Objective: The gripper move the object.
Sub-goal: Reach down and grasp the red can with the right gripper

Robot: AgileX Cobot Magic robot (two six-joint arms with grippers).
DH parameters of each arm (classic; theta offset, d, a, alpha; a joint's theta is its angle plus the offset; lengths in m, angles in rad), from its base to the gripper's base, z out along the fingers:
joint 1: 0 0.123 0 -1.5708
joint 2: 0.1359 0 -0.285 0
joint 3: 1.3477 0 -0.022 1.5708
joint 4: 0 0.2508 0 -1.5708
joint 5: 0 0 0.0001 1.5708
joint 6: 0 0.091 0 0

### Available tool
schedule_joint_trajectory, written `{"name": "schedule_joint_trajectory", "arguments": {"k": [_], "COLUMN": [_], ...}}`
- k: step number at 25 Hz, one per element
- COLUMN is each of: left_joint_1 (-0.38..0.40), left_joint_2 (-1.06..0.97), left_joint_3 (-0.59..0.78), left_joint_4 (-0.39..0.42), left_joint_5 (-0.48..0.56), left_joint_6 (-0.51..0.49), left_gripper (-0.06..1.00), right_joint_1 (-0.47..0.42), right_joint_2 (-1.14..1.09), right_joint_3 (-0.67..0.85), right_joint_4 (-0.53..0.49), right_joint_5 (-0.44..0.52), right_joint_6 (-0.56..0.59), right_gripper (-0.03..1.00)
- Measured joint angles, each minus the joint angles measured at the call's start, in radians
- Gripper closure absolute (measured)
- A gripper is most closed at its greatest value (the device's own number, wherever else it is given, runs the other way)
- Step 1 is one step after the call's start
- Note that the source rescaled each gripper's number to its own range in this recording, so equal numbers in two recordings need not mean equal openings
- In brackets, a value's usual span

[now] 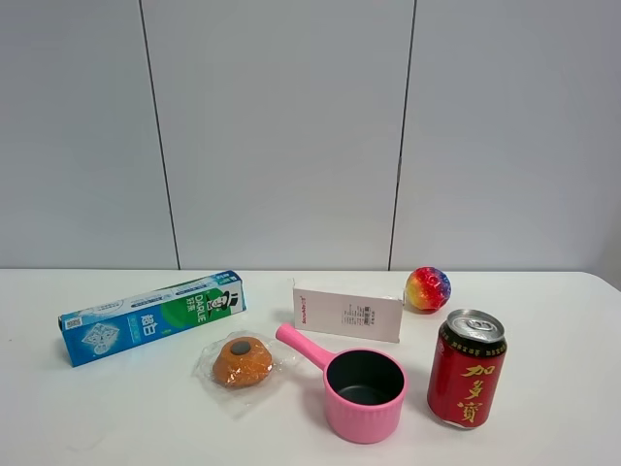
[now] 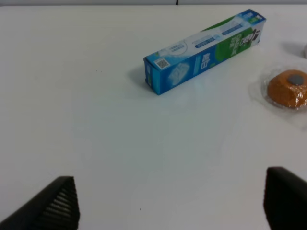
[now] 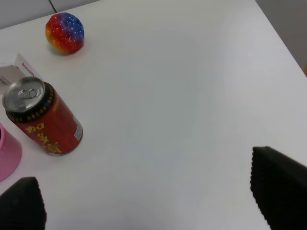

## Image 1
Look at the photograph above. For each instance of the red drink can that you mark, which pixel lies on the red drink can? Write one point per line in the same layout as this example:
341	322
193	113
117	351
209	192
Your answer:
469	357

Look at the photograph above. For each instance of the white cardboard box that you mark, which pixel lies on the white cardboard box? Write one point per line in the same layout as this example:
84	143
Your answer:
350	310

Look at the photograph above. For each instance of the rainbow coloured ball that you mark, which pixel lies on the rainbow coloured ball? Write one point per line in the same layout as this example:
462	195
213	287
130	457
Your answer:
427	289

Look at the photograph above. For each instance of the orange bun in plastic wrap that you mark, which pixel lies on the orange bun in plastic wrap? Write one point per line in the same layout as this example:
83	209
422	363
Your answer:
244	370

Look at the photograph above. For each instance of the blue green toothpaste box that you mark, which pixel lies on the blue green toothpaste box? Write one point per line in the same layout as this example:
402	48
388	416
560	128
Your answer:
97	332

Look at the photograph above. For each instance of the pink saucepan with handle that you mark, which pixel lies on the pink saucepan with handle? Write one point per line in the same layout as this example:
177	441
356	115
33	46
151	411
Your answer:
364	389

